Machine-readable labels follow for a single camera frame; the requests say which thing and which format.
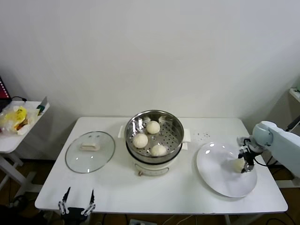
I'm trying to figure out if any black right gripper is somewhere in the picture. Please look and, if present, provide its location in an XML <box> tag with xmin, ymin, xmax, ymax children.
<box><xmin>238</xmin><ymin>150</ymin><xmax>257</xmax><ymax>174</ymax></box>

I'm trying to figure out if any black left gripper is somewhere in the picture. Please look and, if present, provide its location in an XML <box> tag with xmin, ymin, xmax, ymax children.
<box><xmin>58</xmin><ymin>187</ymin><xmax>96</xmax><ymax>223</ymax></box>

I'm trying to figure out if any white steamed baozi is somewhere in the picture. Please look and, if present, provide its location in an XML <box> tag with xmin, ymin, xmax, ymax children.
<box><xmin>150</xmin><ymin>144</ymin><xmax>167</xmax><ymax>157</ymax></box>
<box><xmin>133</xmin><ymin>133</ymin><xmax>149</xmax><ymax>149</ymax></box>
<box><xmin>146</xmin><ymin>120</ymin><xmax>161</xmax><ymax>135</ymax></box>
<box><xmin>231</xmin><ymin>158</ymin><xmax>246</xmax><ymax>173</ymax></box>

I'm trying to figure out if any glass lid with white handle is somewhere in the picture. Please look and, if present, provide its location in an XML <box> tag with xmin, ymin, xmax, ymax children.
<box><xmin>65</xmin><ymin>131</ymin><xmax>116</xmax><ymax>174</ymax></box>

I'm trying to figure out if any perforated steel steamer basket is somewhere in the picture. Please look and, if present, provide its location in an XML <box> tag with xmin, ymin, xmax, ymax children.
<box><xmin>118</xmin><ymin>110</ymin><xmax>192</xmax><ymax>165</ymax></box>

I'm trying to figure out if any white oval plate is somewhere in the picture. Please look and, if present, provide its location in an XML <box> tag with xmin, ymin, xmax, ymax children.
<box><xmin>196</xmin><ymin>141</ymin><xmax>258</xmax><ymax>198</ymax></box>

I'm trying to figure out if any white electric cooking pot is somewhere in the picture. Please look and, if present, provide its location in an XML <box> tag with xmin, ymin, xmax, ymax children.
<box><xmin>125</xmin><ymin>140</ymin><xmax>189</xmax><ymax>177</ymax></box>

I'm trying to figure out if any white shelf with green items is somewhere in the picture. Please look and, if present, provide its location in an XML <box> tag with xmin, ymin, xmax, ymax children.
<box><xmin>289</xmin><ymin>87</ymin><xmax>300</xmax><ymax>103</ymax></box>

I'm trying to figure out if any white side table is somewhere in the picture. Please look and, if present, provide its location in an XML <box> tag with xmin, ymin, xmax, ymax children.
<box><xmin>0</xmin><ymin>100</ymin><xmax>50</xmax><ymax>200</ymax></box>

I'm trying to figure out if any green and grey small tool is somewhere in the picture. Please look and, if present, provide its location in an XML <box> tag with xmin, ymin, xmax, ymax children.
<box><xmin>36</xmin><ymin>96</ymin><xmax>49</xmax><ymax>116</ymax></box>

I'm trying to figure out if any clear bag with yellow wrapper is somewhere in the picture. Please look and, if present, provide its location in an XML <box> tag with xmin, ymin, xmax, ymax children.
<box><xmin>0</xmin><ymin>103</ymin><xmax>39</xmax><ymax>136</ymax></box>

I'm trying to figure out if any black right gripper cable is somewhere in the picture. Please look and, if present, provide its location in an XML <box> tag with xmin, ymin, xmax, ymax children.
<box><xmin>254</xmin><ymin>150</ymin><xmax>271</xmax><ymax>166</ymax></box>

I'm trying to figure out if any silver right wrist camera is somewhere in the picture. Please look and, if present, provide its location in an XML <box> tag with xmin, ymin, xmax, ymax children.
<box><xmin>236</xmin><ymin>136</ymin><xmax>253</xmax><ymax>147</ymax></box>

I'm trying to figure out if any white stand base frame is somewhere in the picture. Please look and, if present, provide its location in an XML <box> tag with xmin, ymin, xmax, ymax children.
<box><xmin>274</xmin><ymin>179</ymin><xmax>298</xmax><ymax>189</ymax></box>

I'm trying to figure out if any black floor cable bundle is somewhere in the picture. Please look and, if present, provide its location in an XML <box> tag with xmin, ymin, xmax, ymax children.
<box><xmin>9</xmin><ymin>195</ymin><xmax>31</xmax><ymax>213</ymax></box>

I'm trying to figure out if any black cable with plug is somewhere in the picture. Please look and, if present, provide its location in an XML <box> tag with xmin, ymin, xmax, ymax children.
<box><xmin>266</xmin><ymin>116</ymin><xmax>300</xmax><ymax>167</ymax></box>

